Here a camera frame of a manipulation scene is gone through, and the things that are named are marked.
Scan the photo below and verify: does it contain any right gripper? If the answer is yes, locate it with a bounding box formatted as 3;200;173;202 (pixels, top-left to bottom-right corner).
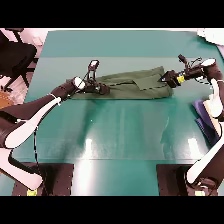
161;69;183;89

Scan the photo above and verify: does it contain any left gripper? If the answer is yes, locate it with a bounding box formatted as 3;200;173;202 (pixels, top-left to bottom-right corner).
84;79;111;96

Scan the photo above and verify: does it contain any green shirt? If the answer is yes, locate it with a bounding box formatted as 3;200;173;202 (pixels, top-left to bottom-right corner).
67;65;175;101

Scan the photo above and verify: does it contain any cream garment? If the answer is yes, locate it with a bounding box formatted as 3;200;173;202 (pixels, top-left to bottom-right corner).
202;97;224;135

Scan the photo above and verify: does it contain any purple garment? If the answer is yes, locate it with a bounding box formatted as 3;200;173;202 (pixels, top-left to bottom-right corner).
192;98;221;146

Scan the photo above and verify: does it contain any white garment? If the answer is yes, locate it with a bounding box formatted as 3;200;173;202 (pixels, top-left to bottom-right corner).
196;28;224;47

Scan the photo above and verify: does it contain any black office chair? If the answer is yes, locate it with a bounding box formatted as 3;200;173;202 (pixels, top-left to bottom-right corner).
0;28;40;93

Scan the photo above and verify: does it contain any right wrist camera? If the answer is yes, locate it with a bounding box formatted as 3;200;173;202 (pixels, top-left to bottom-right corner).
177;54;203;73

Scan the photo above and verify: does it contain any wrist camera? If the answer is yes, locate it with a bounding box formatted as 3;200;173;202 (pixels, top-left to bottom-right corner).
177;54;203;73
86;59;101;83

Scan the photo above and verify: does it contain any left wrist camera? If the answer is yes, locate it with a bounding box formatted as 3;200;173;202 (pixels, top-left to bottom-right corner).
86;59;101;83

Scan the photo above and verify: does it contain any black cable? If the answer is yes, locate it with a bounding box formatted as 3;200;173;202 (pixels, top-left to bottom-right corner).
32;123;46;196

